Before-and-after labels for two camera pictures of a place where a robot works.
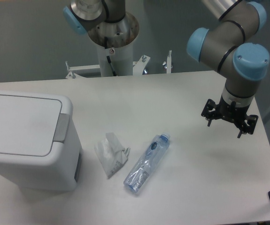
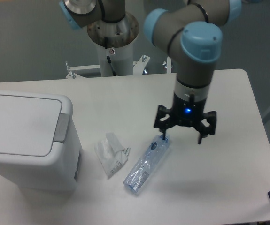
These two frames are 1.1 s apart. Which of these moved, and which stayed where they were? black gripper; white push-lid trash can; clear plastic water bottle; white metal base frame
Moved: black gripper
Stayed: white metal base frame; clear plastic water bottle; white push-lid trash can
